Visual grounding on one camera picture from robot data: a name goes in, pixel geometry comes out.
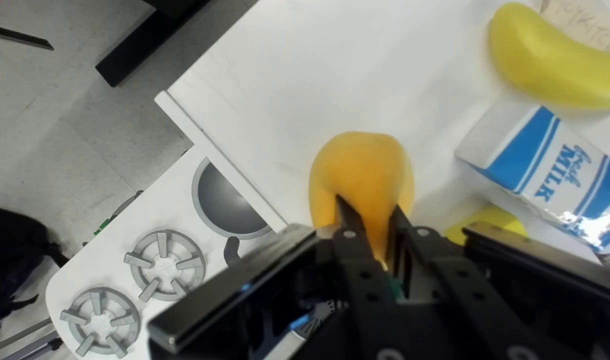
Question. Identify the grey right burner grate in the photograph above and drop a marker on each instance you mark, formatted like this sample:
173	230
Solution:
102	323

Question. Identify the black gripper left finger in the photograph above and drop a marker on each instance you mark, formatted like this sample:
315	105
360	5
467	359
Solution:
373	308

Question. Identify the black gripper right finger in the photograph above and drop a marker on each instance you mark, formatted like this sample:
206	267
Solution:
461	316

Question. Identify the small yellow plush toy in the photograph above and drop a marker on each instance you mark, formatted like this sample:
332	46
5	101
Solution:
540	60

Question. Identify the yellow block toy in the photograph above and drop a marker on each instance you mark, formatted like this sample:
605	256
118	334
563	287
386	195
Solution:
489	214

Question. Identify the milk carton toy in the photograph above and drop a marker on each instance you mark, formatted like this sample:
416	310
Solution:
534	156

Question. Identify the grey toy sink basin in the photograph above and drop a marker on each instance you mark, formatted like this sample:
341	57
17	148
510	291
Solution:
222	207

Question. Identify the grey burner grate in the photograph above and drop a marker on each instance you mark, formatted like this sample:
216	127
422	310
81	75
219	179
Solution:
102	323
167	264

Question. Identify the white toy kitchen cabinet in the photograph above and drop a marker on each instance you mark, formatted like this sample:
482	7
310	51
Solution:
290	75

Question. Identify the white toy stove counter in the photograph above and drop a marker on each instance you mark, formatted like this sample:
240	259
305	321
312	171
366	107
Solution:
165	204

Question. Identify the grey left burner grate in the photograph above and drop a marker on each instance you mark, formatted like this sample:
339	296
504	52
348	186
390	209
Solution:
167	264

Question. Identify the yellow round plush toy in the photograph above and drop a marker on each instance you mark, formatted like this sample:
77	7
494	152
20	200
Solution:
371	173

